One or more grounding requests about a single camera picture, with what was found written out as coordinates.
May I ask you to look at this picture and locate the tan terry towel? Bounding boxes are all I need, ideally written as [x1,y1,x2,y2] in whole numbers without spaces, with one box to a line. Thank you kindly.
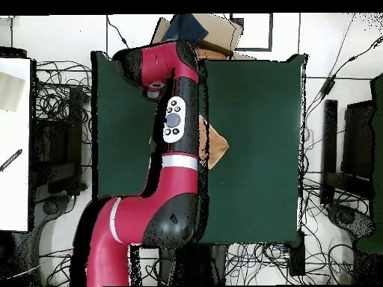
[198,114,230,170]

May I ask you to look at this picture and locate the white desk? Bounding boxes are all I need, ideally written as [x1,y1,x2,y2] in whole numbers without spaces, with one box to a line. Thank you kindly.
[0,58,32,232]

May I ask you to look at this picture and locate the blue denim jeans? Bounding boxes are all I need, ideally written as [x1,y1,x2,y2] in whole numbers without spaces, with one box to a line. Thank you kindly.
[162,13,209,46]

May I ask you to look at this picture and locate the thin black cable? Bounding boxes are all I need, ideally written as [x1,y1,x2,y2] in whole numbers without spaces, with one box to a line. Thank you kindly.
[106,14,130,49]

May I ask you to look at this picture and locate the black power strip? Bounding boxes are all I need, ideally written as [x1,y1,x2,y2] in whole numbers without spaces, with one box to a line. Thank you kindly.
[287,231,307,277]

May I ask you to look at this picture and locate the black cable with adapter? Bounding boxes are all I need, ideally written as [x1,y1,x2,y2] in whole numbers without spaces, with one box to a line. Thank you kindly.
[304,35,383,120]

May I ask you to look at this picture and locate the black striped tool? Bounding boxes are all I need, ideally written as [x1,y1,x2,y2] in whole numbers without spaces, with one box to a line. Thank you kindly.
[0,148,24,173]

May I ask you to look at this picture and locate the black flat panel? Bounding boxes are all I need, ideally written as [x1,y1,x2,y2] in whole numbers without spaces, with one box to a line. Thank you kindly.
[340,99,376,180]

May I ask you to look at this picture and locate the black equipment rack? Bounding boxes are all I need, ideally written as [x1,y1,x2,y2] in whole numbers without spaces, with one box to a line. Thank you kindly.
[31,86,85,197]

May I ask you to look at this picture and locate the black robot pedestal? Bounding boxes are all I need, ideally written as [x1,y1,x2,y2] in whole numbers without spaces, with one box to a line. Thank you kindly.
[158,244,229,286]

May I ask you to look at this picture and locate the dark green table cloth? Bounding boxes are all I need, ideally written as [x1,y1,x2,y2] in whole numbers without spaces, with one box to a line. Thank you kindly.
[91,50,307,247]

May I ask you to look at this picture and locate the beige paper sheet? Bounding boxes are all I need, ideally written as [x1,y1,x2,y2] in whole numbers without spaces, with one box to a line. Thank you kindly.
[0,71,25,113]

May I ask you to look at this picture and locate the brown cardboard box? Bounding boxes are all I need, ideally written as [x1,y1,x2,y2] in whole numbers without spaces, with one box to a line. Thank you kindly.
[152,13,257,61]

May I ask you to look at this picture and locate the folded orange-brown cloth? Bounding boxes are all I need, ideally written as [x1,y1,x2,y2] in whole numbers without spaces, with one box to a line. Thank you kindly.
[195,40,235,61]

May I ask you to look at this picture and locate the black upright bar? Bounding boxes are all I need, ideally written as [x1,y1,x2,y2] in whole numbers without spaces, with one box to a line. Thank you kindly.
[319,99,339,207]

